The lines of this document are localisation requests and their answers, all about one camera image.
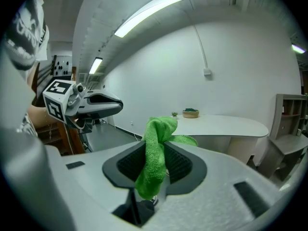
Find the grey shelf desk unit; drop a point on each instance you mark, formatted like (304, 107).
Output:
(286, 143)

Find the small potted green plant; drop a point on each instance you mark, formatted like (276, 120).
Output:
(174, 115)

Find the dark green pouch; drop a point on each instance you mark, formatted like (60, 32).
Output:
(190, 109)

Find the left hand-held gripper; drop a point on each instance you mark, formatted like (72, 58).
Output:
(56, 100)

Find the long ceiling light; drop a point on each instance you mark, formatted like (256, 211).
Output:
(298, 48)
(149, 12)
(95, 65)

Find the silver fisheye camera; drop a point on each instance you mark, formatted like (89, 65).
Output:
(78, 89)

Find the wooden staircase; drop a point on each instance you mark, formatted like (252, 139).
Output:
(62, 138)

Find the green microfibre cloth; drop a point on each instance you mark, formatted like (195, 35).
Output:
(155, 153)

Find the white wall conduit pipe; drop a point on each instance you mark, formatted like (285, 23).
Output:
(201, 47)

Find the person's black white patterned shirt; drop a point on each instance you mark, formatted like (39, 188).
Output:
(26, 32)

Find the white oval table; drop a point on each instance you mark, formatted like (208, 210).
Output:
(216, 126)

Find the white board with black knobs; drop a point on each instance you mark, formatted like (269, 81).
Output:
(62, 66)

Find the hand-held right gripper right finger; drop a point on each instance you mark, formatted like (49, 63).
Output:
(183, 167)

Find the white wall junction box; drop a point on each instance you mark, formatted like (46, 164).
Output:
(207, 71)

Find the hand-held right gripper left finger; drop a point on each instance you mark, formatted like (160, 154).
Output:
(125, 165)

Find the person's left forearm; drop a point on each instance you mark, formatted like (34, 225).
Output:
(36, 115)

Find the woven straw basket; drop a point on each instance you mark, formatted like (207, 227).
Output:
(190, 114)

